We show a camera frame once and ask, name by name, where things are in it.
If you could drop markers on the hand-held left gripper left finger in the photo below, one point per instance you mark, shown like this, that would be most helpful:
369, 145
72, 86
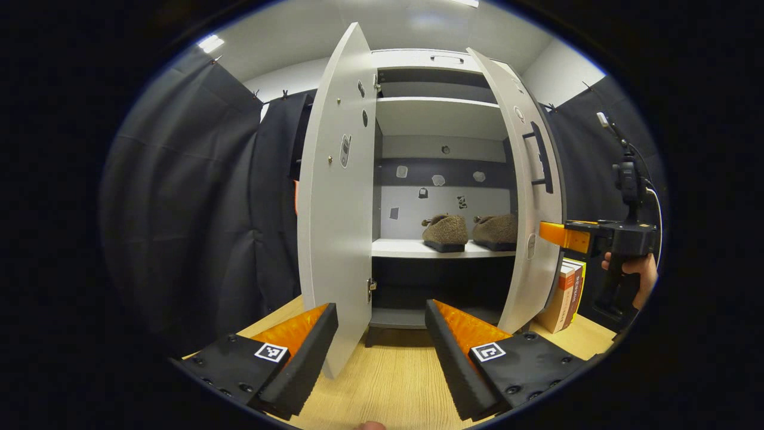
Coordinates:
304, 358

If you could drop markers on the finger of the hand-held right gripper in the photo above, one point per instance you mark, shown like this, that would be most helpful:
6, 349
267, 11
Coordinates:
567, 237
585, 223

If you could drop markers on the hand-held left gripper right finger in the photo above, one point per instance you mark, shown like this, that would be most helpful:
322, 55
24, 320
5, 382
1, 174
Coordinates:
453, 364

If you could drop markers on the white shoe cabinet door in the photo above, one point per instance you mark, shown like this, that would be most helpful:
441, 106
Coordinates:
337, 239
525, 280

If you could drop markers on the brown fuzzy shoe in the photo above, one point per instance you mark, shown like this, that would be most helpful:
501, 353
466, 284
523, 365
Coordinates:
495, 230
446, 232

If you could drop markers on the white shoe cabinet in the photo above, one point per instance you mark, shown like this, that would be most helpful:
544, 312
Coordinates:
441, 119

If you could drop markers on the yellow book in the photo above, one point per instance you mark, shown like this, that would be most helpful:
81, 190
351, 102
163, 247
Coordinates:
582, 275

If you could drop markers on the brown book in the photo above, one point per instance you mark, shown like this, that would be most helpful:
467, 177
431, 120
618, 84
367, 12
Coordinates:
574, 292

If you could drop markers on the black backdrop cloth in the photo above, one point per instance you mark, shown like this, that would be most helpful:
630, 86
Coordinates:
191, 209

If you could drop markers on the ceiling light panel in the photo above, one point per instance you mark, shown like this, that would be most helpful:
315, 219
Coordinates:
210, 43
467, 3

